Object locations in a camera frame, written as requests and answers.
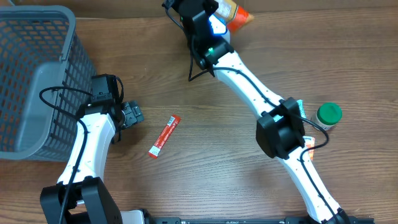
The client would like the white barcode scanner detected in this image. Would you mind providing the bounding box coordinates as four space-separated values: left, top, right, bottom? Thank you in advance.
209 14 231 43

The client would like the green lid jar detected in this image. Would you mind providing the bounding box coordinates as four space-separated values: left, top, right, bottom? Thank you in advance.
311 102 343 131

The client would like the teal wet wipes pack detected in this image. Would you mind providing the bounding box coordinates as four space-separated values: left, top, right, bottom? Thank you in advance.
297 100 307 119

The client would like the grey plastic shopping basket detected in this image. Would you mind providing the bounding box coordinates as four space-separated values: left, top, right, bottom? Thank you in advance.
1 6 96 161

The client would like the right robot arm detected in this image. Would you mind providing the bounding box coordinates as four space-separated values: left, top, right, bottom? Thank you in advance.
162 0 349 223

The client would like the orange kleenex tissue pack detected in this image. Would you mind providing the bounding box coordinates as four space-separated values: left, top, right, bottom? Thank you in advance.
303 136 315 160

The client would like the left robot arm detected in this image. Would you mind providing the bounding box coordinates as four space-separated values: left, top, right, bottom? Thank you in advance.
40 74 149 224

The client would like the long spaghetti pasta package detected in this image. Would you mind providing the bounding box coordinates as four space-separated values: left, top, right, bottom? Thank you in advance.
215 0 254 33

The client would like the red stick packet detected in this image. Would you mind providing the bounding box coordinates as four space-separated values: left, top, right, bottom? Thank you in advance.
148 114 181 159

